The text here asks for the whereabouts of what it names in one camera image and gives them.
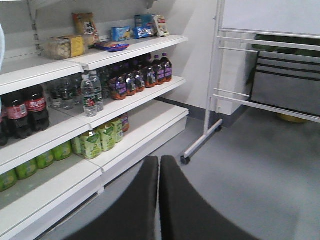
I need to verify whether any blue chip bag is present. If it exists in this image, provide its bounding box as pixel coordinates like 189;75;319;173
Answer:
94;41;130;53

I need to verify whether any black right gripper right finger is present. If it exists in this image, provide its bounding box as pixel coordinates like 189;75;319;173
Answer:
159;155;255;240

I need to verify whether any light blue snack pack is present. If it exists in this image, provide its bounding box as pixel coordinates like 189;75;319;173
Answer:
111;26;131;42

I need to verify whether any white shelf unit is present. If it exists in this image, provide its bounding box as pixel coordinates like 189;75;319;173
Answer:
0;0;189;240

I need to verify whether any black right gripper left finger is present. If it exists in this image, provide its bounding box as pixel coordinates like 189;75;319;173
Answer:
66;156;159;240

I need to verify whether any clear water bottle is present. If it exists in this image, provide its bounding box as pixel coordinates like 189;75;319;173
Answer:
80;74;98;118
89;70;104;112

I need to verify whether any blue cookie pack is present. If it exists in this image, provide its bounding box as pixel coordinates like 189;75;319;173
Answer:
132;14;157;39

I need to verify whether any cream snack bag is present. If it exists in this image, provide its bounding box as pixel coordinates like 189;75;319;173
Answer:
153;15;170;37

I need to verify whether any plastic cola bottle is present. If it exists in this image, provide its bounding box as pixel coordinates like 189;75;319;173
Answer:
22;84;50;132
3;91;32;139

